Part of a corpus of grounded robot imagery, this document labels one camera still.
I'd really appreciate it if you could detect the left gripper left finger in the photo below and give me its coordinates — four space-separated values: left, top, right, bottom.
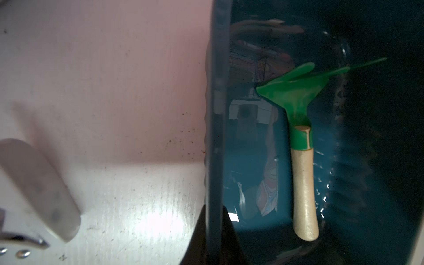
180 205 209 265

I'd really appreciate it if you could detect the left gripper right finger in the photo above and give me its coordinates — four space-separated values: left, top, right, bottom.
221 206 248 265

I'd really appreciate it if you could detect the green trowel wooden handle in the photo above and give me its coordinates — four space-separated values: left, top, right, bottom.
255 57 386 242

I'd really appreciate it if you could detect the teal storage box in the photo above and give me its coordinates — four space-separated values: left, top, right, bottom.
205 1 424 265

